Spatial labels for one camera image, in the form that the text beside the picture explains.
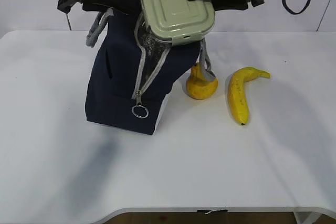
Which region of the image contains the navy blue lunch bag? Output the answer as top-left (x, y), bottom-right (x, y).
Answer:
top-left (85, 0), bottom-right (215, 135)

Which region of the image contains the green lidded glass container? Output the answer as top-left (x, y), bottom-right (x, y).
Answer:
top-left (140, 0), bottom-right (215, 46)

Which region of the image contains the yellow banana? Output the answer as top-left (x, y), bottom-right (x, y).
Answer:
top-left (227, 67), bottom-right (271, 125)

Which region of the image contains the white table leg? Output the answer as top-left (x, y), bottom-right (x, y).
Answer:
top-left (293, 211), bottom-right (322, 224)

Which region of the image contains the yellow pear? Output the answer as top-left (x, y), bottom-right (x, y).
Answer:
top-left (186, 63), bottom-right (218, 100)

